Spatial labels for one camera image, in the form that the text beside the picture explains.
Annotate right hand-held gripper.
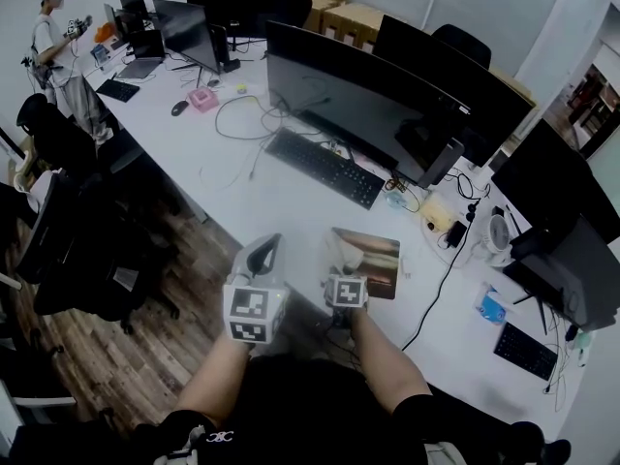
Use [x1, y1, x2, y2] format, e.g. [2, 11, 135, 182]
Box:
[323, 274, 372, 328]

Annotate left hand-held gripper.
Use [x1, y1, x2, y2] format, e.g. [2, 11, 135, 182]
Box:
[222, 233, 292, 347]

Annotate white cloth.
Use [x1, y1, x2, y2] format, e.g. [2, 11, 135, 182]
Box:
[321, 232, 364, 280]

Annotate brown printed mouse pad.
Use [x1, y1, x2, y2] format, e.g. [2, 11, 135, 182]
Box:
[331, 227, 402, 301]

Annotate person's left forearm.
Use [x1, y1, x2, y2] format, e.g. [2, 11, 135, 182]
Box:
[176, 334, 253, 425]

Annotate person's right forearm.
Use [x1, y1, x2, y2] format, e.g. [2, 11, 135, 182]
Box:
[348, 307, 432, 414]

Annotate long black keyboard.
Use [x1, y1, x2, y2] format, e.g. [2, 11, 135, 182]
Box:
[264, 128, 387, 211]

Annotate black power adapter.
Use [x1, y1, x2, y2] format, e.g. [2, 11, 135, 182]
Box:
[445, 220, 469, 249]

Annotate person's black clothing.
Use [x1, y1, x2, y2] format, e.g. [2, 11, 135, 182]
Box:
[9, 354, 514, 465]

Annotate blue tissue packet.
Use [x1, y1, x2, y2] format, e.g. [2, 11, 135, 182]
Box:
[474, 283, 508, 326]

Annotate white desk fan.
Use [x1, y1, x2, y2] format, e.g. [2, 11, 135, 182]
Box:
[477, 213, 512, 266]

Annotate black upright mini computer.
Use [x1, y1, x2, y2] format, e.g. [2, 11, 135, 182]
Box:
[417, 138, 465, 188]

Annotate pink box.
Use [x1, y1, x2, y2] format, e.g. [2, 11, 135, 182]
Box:
[187, 88, 218, 113]

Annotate compact black keyboard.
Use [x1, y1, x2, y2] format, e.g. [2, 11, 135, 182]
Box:
[493, 322, 559, 382]

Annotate large curved black monitor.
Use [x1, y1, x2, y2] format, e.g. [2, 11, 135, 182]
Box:
[264, 19, 471, 183]

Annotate small black keyboard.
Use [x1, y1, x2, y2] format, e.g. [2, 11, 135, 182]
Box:
[95, 78, 140, 104]

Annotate black monitor with splayed stand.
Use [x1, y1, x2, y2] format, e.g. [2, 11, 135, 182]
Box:
[503, 215, 620, 333]

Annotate wide black monitor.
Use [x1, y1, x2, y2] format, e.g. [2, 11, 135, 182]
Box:
[372, 15, 539, 169]

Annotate grey open laptop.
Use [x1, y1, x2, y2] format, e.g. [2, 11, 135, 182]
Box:
[115, 30, 166, 80]

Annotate pale green bottle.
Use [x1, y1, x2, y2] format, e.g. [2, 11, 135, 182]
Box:
[573, 330, 595, 367]

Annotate black monitor with thin stand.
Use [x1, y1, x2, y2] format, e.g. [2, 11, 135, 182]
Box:
[152, 0, 222, 86]

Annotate cardboard boxes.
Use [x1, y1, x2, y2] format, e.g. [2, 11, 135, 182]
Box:
[304, 0, 408, 52]

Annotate small black monitor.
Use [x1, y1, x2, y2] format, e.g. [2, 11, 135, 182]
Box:
[117, 0, 149, 23]

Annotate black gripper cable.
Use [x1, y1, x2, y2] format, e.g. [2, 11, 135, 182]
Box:
[317, 307, 372, 375]

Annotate long black power cable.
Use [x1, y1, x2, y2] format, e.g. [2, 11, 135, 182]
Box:
[400, 196, 481, 351]

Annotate looped black cable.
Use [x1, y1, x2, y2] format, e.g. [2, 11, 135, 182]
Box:
[214, 95, 292, 140]

